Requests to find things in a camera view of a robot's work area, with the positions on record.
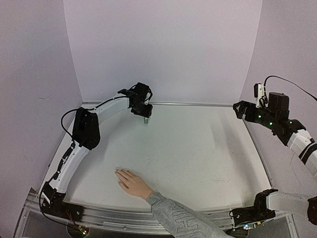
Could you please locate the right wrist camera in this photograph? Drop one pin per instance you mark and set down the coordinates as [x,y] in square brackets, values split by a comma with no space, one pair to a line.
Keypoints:
[260,95]

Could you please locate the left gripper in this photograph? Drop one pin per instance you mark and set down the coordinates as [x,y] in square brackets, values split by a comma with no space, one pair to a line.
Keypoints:
[147,114]

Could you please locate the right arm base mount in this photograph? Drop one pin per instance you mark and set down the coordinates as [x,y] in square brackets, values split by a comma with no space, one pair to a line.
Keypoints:
[259,212]

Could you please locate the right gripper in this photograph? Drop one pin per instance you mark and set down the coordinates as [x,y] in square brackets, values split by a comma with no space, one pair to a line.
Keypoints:
[245,109]

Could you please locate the person's hand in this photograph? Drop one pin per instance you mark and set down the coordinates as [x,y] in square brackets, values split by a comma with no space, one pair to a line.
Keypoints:
[133,184]

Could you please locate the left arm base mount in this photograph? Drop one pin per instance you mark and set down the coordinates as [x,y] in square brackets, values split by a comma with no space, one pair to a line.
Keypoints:
[57,207]

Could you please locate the grey sleeved forearm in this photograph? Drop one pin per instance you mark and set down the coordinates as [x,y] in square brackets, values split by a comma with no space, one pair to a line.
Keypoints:
[181,221]

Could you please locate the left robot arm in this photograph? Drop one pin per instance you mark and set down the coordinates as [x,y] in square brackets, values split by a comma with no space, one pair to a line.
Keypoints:
[85,135]

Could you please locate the aluminium front rail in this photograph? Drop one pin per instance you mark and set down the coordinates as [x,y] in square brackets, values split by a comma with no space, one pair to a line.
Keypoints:
[92,222]

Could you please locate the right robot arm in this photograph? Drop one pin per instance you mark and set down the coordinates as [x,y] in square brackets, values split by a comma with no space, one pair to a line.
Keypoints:
[293,135]

